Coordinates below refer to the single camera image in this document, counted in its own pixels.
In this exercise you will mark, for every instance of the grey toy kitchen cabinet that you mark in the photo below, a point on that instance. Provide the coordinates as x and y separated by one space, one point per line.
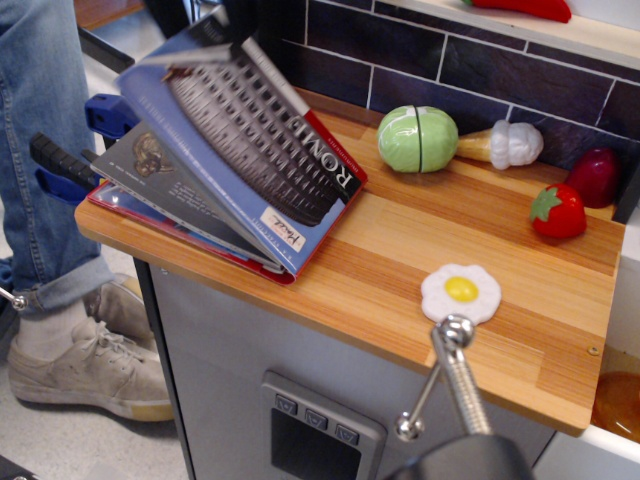
215 349

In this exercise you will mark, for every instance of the Rome picture book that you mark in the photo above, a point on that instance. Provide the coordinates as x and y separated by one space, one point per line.
225 147

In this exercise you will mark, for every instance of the dark red toy fruit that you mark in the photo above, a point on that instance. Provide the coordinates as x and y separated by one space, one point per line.
596 176

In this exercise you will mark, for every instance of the toy ice cream cone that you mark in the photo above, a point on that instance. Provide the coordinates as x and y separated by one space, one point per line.
504 145

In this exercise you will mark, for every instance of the toy fried egg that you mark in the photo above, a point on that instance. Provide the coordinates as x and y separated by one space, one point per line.
469 291

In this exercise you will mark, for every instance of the beige sneaker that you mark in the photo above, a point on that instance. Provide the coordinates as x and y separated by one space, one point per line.
100 369
119 304

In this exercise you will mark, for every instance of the black office chair base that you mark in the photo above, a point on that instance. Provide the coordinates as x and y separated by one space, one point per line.
103 52

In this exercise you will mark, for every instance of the near beige sneaker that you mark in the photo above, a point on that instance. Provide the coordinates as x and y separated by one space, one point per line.
100 369

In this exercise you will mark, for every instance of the blue black bar clamp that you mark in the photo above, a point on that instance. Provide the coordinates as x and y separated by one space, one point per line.
70 179

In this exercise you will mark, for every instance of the red toy strawberry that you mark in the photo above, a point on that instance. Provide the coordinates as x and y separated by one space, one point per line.
558 211

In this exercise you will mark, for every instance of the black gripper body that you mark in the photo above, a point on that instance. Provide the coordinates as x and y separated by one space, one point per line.
171 16

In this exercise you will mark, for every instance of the grey oven control panel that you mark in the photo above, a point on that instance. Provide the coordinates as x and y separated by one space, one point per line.
310 436

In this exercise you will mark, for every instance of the red toy chili pepper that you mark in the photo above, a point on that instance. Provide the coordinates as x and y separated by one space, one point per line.
555 10

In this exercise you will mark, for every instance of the metal clamp screw handle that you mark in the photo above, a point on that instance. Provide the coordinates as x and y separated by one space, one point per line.
450 337

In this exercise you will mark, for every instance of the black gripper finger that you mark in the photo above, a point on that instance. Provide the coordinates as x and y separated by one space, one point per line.
243 17

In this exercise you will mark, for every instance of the blue jeans leg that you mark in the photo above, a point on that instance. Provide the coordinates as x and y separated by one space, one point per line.
43 92

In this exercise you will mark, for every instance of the black vertical side panel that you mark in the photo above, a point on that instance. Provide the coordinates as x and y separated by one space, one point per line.
281 34

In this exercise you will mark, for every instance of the green toy cabbage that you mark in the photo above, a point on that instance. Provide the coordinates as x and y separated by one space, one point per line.
414 139

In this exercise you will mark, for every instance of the small metal clamp knob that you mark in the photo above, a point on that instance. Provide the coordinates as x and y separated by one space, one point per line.
17 302

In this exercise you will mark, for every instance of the far beige sneaker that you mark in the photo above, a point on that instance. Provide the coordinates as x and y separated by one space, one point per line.
119 304

